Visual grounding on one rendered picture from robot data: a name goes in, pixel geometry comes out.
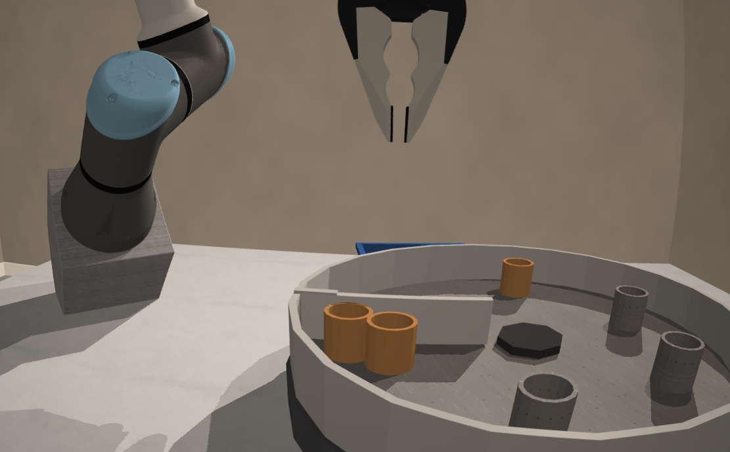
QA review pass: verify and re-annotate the bronze bushing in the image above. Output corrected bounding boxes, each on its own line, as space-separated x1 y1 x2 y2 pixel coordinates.
499 258 534 298
365 311 418 375
324 302 373 363

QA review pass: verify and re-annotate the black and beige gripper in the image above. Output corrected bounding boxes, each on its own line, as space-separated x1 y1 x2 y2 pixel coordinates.
338 0 467 143

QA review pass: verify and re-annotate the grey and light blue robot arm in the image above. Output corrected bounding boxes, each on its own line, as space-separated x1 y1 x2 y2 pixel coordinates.
61 0 235 253

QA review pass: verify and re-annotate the blue crate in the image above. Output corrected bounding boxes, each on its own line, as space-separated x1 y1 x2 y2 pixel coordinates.
355 242 465 255

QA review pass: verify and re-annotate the grey metal bushing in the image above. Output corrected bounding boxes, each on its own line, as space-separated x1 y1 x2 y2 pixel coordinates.
509 371 579 431
609 285 649 332
650 331 705 394

